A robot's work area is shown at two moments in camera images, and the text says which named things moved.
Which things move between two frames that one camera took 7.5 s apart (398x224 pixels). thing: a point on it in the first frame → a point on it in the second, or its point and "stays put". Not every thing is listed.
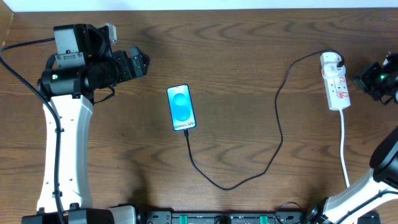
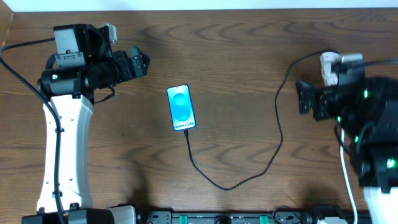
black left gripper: x=135 y=62 stays put
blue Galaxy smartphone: x=181 y=107 stays put
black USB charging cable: x=280 y=124 stays put
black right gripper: x=367 y=79 → x=321 y=102
